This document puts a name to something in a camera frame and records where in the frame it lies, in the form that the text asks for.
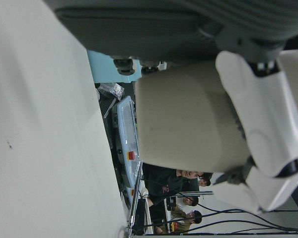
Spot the dark-haired person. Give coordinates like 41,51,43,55
198,173,214,187
182,195,200,207

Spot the person in black shirt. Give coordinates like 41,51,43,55
142,163,204,208

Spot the grey blue teach pendant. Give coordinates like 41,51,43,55
116,96,143,185
123,184,140,208

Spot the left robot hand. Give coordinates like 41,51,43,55
43,0,298,215

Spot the aluminium frame post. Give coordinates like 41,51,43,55
129,232,298,238

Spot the plastic bag with clip leads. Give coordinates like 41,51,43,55
98,83,125,100

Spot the black controller box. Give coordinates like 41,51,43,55
98,95,119,149

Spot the person in brown jacket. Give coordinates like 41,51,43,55
155,208,203,235

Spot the beige paper cup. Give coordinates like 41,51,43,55
134,60,254,174

